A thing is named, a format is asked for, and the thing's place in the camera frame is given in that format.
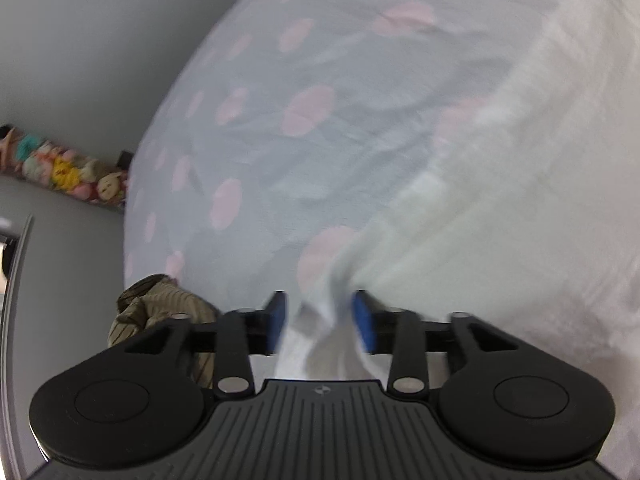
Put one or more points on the brown striped garment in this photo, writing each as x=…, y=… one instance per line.
x=165, y=305

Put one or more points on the white crinkled garment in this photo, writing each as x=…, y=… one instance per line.
x=525, y=210

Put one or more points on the dark wall socket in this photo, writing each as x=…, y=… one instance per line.
x=126, y=158

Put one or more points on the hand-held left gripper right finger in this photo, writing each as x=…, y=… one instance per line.
x=362, y=322

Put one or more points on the window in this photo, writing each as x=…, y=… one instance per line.
x=6, y=255

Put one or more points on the clear tube of plush toys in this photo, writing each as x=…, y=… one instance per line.
x=65, y=172

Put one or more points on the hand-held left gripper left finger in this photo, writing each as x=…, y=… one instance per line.
x=276, y=322

